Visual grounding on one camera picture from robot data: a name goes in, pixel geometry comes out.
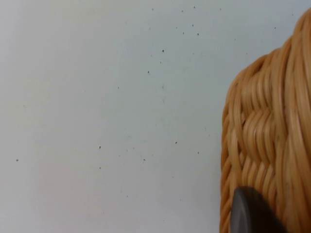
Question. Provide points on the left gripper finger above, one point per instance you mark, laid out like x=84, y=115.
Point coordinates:
x=250, y=213

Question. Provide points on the pale brown wicker basket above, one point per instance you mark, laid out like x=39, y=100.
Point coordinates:
x=272, y=121

